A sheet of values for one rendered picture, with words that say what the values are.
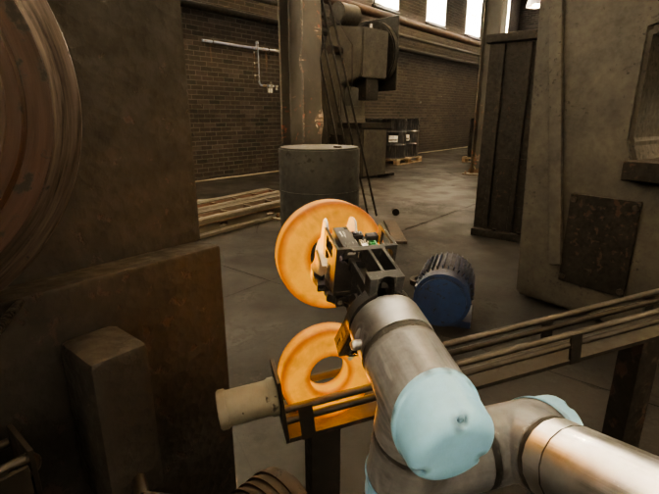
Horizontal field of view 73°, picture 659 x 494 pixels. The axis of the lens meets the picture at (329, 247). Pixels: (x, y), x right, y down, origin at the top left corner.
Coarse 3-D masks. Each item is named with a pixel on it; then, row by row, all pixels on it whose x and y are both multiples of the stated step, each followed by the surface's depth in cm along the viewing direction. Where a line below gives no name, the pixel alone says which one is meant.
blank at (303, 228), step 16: (304, 208) 61; (320, 208) 60; (336, 208) 61; (352, 208) 62; (288, 224) 60; (304, 224) 60; (320, 224) 61; (336, 224) 62; (368, 224) 63; (288, 240) 60; (304, 240) 61; (288, 256) 61; (304, 256) 61; (288, 272) 61; (304, 272) 62; (288, 288) 62; (304, 288) 62; (320, 304) 64
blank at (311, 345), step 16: (304, 336) 68; (320, 336) 68; (288, 352) 68; (304, 352) 68; (320, 352) 68; (336, 352) 69; (288, 368) 67; (304, 368) 68; (352, 368) 71; (288, 384) 68; (304, 384) 69; (320, 384) 73; (336, 384) 72; (352, 384) 72; (288, 400) 69; (336, 400) 72; (320, 416) 72
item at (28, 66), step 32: (0, 0) 41; (0, 32) 41; (0, 64) 41; (32, 64) 44; (32, 96) 45; (32, 128) 45; (32, 160) 46; (0, 192) 42; (32, 192) 46; (0, 224) 45
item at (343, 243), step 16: (336, 240) 51; (352, 240) 50; (368, 240) 52; (336, 256) 48; (352, 256) 49; (368, 256) 48; (384, 256) 48; (336, 272) 49; (352, 272) 49; (368, 272) 44; (384, 272) 44; (400, 272) 45; (336, 288) 50; (352, 288) 50; (368, 288) 44; (384, 288) 46; (400, 288) 45; (336, 304) 51; (352, 304) 45; (352, 320) 45
